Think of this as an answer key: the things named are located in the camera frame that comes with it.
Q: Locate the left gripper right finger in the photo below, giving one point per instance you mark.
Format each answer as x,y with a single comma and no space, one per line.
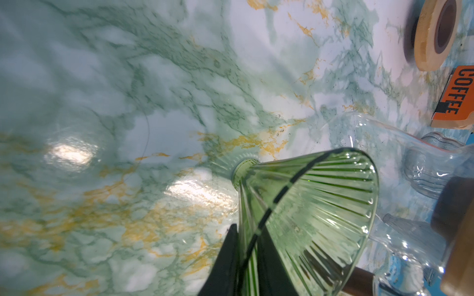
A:
273,278

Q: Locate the orange coffee filter pack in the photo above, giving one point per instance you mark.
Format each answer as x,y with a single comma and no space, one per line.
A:
455,109

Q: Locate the grey glass pitcher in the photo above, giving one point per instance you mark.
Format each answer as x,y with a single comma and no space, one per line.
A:
430,162

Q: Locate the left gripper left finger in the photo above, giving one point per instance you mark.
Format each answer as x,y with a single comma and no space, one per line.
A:
223,278

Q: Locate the green glass dripper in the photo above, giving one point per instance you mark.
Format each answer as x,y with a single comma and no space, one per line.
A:
318,209

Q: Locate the grey glass dripper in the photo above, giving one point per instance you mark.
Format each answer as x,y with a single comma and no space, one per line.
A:
417,238

